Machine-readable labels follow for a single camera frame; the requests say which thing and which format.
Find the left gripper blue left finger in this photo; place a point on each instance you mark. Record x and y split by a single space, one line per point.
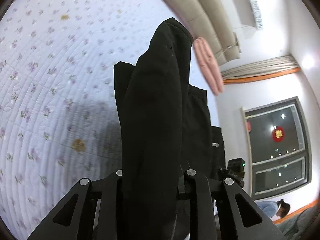
110 192

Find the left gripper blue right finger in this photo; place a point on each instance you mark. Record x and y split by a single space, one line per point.
202 220

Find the black hooded jacket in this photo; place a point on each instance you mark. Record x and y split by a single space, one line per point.
165 130

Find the red window decoration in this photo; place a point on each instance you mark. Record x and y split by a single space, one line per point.
278 134

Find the beige and orange curtain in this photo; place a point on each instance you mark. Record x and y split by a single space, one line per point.
262 70

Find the folded pink blanket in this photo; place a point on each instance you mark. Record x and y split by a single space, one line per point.
208 65

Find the bed with floral quilt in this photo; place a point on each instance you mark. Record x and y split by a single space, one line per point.
59 121

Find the beige padded headboard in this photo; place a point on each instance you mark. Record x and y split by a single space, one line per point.
208 19

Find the dark window with frame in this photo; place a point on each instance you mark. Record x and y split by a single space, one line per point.
278 167

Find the white wall shelf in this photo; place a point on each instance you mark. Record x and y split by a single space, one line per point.
256 14

